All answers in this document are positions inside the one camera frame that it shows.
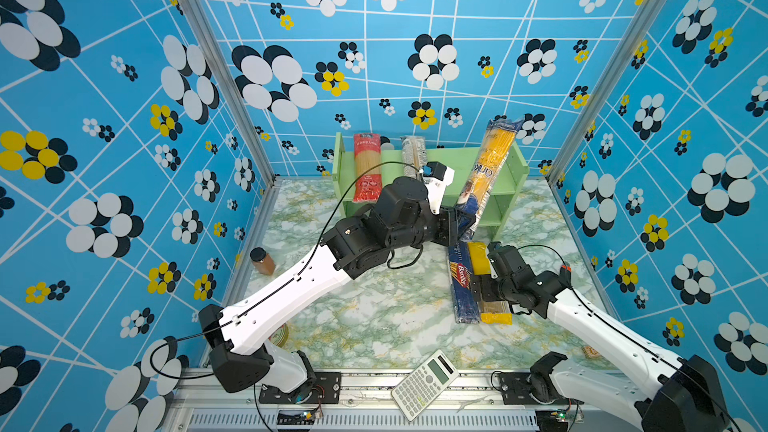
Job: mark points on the white scientific calculator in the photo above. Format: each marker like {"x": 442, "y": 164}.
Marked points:
{"x": 422, "y": 386}

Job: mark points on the clear grey spaghetti bag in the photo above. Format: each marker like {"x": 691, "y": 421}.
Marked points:
{"x": 414, "y": 155}

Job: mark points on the spice jar black lid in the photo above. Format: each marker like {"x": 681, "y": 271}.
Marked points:
{"x": 262, "y": 261}

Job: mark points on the small brown wooden block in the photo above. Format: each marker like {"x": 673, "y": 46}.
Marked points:
{"x": 591, "y": 352}

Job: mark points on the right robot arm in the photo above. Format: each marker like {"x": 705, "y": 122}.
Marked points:
{"x": 660, "y": 390}

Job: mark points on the red spaghetti bag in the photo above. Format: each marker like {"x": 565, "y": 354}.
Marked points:
{"x": 367, "y": 158}

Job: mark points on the aluminium front rail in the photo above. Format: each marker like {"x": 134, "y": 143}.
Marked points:
{"x": 364, "y": 400}

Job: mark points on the blue Barilla pasta box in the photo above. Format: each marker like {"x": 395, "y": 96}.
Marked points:
{"x": 466, "y": 309}

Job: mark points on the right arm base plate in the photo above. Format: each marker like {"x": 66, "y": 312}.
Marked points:
{"x": 515, "y": 389}

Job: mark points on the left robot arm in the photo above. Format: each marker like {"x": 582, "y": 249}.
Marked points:
{"x": 241, "y": 353}

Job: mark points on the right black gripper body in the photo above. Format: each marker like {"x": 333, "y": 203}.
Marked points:
{"x": 492, "y": 289}

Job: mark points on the yellow blue spaghetti bag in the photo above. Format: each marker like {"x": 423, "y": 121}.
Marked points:
{"x": 489, "y": 168}

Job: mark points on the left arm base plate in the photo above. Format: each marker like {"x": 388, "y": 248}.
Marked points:
{"x": 326, "y": 390}

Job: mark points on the round red tin can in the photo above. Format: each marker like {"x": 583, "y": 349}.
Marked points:
{"x": 280, "y": 336}

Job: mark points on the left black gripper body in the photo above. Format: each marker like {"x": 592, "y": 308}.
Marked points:
{"x": 427, "y": 225}

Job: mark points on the green wooden shelf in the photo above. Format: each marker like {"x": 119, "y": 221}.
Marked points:
{"x": 460, "y": 159}

